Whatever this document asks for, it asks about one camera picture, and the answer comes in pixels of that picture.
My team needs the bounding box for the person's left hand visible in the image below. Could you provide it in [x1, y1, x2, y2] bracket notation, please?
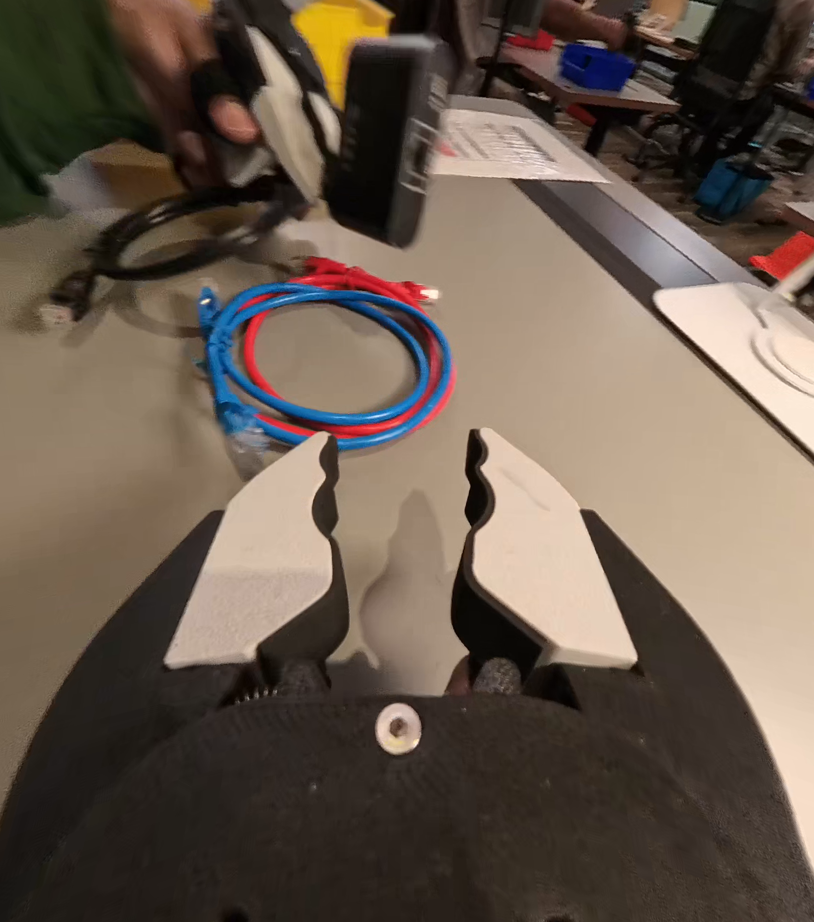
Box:
[109, 0, 264, 191]

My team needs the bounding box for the blue ethernet cable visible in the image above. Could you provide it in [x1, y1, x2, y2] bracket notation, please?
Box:
[199, 281, 454, 479]

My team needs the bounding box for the black ethernet cable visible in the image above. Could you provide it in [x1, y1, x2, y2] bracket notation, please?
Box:
[40, 181, 310, 327]

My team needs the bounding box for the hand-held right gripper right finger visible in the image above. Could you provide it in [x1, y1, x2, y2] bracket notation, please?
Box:
[451, 427, 640, 671]

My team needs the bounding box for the printed paper sheet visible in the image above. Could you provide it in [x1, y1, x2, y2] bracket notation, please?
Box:
[429, 109, 612, 185]

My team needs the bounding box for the orange traffic cone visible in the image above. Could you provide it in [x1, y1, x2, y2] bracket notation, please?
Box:
[750, 231, 814, 283]

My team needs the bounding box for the yellow plastic bin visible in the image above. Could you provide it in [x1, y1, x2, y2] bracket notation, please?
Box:
[292, 0, 394, 109]

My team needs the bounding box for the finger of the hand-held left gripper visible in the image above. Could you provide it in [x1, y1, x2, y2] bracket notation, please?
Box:
[235, 22, 345, 203]

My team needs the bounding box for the instruction sheet on stand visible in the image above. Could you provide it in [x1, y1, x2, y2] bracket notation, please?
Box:
[652, 209, 814, 498]

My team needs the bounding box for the person's left forearm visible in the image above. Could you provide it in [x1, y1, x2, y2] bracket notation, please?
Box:
[0, 0, 163, 234]

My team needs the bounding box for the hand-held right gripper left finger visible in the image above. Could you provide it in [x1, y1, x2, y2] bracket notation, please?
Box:
[163, 430, 350, 671]

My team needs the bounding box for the black ethernet adapter hub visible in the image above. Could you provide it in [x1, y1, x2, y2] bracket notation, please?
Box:
[325, 36, 454, 249]

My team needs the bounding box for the wooden work table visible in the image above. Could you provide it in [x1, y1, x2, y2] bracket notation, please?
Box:
[479, 44, 684, 159]

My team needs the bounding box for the red ethernet cable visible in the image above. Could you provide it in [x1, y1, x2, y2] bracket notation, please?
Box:
[242, 257, 457, 442]

